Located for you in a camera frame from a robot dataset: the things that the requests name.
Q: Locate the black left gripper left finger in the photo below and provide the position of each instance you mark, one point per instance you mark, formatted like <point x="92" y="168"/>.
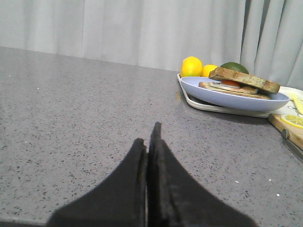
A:
<point x="119" y="201"/>

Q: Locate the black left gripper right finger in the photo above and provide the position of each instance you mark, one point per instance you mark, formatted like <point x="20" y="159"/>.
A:
<point x="176" y="199"/>

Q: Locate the light blue plate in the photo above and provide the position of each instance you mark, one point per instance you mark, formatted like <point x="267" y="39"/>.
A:
<point x="204" y="99"/>

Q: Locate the bread slice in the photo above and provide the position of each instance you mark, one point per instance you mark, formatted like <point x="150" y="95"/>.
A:
<point x="207" y="85"/>
<point x="221" y="74"/>

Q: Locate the white serving tray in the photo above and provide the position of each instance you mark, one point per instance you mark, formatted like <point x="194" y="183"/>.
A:
<point x="289" y="108"/>

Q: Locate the fried egg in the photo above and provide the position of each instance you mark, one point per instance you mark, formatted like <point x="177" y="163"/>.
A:
<point x="234" y="86"/>

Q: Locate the yellow lemon left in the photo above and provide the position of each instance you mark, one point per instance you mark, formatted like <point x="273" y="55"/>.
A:
<point x="191" y="67"/>

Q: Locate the yellow lemon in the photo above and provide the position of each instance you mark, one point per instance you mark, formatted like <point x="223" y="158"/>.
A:
<point x="191" y="67"/>
<point x="207" y="69"/>

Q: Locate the yellow lemon middle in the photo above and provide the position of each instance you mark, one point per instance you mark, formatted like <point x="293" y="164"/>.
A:
<point x="207" y="69"/>

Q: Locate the wooden cutting board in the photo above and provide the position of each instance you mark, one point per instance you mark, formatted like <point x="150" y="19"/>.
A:
<point x="289" y="132"/>

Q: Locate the lemon slice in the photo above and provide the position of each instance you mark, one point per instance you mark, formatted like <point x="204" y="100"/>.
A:
<point x="293" y="120"/>

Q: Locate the green lime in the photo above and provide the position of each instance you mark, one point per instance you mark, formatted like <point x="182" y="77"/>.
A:
<point x="235" y="66"/>

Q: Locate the grey curtain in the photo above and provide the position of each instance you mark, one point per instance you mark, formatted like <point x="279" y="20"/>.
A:
<point x="266" y="36"/>

